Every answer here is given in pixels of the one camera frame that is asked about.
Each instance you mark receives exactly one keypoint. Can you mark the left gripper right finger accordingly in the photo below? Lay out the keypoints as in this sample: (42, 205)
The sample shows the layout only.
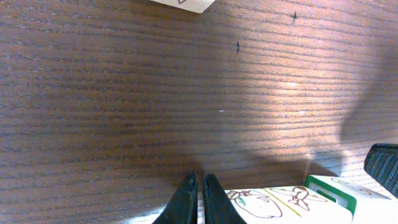
(218, 207)

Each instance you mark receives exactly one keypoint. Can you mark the red edged grape block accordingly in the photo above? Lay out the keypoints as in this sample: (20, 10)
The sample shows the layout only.
(366, 205)

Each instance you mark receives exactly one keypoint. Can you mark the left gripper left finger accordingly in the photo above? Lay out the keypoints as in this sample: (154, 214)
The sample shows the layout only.
(183, 206)

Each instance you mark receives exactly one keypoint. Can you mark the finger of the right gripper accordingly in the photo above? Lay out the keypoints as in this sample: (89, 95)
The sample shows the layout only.
(381, 164)

